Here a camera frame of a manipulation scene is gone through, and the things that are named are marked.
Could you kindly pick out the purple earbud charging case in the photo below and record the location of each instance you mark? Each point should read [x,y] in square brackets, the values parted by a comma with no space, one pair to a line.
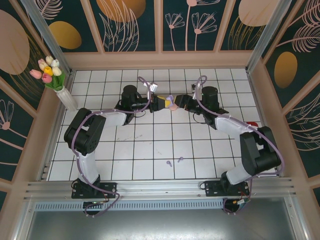
[170,98]

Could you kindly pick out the pink earbud charging case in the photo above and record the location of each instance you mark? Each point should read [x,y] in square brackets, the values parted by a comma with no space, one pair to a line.
[173,107]

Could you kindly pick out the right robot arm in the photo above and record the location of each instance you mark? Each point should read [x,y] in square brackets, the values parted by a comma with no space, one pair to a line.
[257,155]

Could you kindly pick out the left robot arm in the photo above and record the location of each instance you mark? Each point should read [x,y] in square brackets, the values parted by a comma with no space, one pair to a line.
[85,162]

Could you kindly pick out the red toy shovel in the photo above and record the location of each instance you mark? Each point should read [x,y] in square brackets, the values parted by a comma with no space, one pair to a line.
[252,124]

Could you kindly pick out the white ribbed vase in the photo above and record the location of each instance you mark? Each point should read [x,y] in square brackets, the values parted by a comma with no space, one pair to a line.
[66,100]

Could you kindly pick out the artificial tulip bouquet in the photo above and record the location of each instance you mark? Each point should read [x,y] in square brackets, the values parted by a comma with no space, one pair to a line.
[50,72]

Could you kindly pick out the grey metal panel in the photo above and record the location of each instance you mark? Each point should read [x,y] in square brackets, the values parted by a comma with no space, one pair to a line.
[160,225]

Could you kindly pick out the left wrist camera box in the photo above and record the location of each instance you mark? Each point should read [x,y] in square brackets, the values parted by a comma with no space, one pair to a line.
[154,87]

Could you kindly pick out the aluminium frame post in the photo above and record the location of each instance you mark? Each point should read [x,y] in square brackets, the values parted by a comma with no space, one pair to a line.
[265,35]
[48,35]

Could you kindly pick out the aluminium mounting rail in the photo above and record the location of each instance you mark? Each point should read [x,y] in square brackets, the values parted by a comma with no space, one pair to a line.
[162,190]

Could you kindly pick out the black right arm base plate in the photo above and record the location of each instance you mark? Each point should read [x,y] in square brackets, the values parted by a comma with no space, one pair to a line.
[212,190]

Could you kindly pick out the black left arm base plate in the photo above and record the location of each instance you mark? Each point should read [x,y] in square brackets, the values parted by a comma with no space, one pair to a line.
[107,190]

